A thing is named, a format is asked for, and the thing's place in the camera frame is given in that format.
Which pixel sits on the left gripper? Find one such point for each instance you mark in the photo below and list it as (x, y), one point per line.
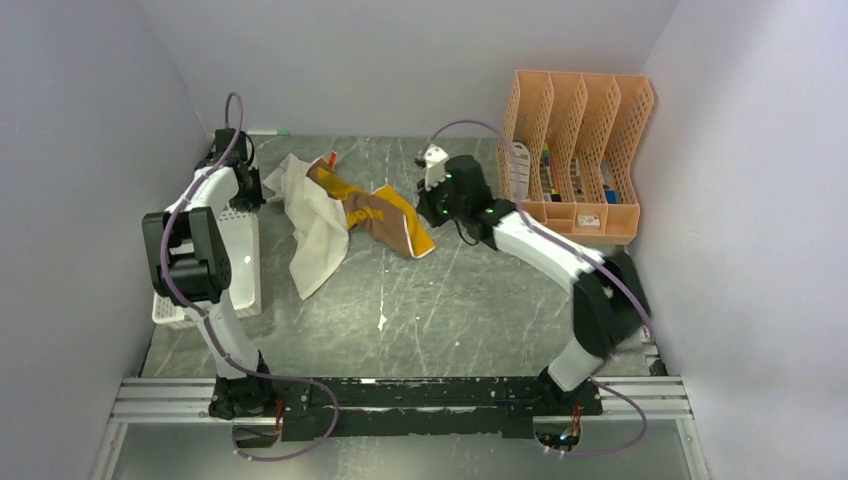
(253, 203)

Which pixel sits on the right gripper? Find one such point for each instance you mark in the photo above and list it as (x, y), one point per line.
(425, 205)

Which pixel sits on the cream white towel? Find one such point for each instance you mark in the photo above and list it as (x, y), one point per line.
(319, 221)

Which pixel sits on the yellow brown bear towel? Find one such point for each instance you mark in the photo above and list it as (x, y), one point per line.
(383, 214)

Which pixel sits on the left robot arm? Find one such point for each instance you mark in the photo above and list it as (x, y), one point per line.
(190, 266)

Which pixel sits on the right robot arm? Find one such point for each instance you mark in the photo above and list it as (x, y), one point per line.
(608, 302)

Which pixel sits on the white plastic basket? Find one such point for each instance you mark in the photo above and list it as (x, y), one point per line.
(240, 233)

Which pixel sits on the orange file organizer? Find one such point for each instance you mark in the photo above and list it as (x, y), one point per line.
(579, 134)

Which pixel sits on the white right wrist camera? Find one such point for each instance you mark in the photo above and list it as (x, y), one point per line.
(435, 159)

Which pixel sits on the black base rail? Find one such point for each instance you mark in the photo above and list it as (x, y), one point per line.
(358, 407)

